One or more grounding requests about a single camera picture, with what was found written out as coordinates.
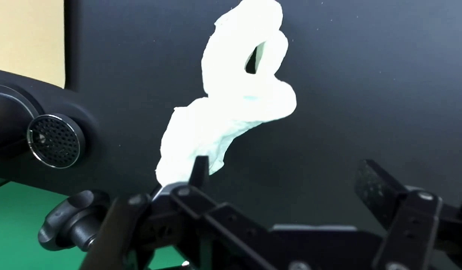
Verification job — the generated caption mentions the brown cardboard sheet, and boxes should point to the brown cardboard sheet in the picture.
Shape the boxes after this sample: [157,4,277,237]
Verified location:
[0,0,67,87]

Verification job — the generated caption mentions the large black machine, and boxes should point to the large black machine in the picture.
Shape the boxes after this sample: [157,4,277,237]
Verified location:
[0,66,118,199]

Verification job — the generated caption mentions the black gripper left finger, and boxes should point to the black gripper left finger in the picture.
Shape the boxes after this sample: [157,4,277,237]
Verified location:
[80,154,289,270]

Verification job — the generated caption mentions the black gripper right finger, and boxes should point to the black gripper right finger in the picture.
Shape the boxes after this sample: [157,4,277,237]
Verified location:
[353,159,462,270]

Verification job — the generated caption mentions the black articulated bar mount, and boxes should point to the black articulated bar mount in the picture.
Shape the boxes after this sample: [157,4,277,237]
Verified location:
[38,189,115,252]

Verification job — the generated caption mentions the round black mesh cap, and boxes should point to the round black mesh cap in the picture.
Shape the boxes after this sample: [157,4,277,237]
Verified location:
[26,112,88,169]

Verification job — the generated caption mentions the green backdrop curtain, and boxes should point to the green backdrop curtain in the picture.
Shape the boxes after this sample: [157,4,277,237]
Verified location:
[0,177,190,270]

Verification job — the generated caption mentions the white towel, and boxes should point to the white towel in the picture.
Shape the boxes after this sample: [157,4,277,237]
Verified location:
[155,0,299,193]

